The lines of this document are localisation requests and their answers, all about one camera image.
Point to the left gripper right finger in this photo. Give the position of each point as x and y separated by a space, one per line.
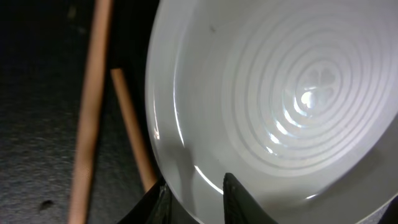
239 205

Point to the wooden chopstick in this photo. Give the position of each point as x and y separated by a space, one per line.
90 110
139 150

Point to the grey round plate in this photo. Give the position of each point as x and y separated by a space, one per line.
296 98

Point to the round black tray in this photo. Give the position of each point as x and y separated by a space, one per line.
43 53

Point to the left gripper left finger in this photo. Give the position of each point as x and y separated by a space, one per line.
153 208

